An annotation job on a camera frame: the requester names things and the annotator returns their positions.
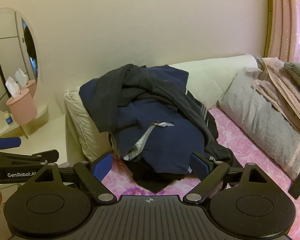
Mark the pink curtain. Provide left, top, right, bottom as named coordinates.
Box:
left=264, top=0, right=300, bottom=67

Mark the navy blue garment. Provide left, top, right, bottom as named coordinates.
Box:
left=79, top=65, right=216, bottom=176

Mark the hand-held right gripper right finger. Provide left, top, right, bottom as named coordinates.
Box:
left=183, top=152, right=267, bottom=204

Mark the beige pink folded quilt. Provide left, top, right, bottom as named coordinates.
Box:
left=251, top=54, right=300, bottom=140

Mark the small white bottle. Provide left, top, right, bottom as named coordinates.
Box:
left=4, top=112, right=14, bottom=128

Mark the white pillow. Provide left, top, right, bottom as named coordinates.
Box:
left=64, top=86, right=116, bottom=162

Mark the dark grey garment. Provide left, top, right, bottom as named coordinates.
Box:
left=95, top=64, right=243, bottom=168

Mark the pink rose bed sheet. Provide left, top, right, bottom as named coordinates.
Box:
left=100, top=105, right=300, bottom=240

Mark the oval mirror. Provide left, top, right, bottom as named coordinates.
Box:
left=0, top=7, right=42, bottom=113

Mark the black smartphone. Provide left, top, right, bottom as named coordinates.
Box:
left=287, top=165, right=300, bottom=200

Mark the black garment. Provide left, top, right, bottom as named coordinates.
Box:
left=132, top=159, right=191, bottom=194

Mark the white tissue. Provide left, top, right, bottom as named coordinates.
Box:
left=5, top=76, right=21, bottom=98

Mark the white dressing table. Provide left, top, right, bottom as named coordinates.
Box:
left=0, top=99, right=68, bottom=196

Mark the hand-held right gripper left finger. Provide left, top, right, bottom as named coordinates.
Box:
left=34, top=152, right=117, bottom=204

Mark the white rolled quilt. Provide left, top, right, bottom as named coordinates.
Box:
left=169, top=54, right=258, bottom=110

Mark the pink tissue box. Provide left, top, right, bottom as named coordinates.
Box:
left=6, top=89, right=38, bottom=125

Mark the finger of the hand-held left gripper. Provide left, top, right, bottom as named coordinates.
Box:
left=0, top=149, right=60, bottom=166
left=0, top=136, right=22, bottom=153

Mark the grey plaid blanket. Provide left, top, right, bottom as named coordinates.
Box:
left=219, top=66, right=300, bottom=181

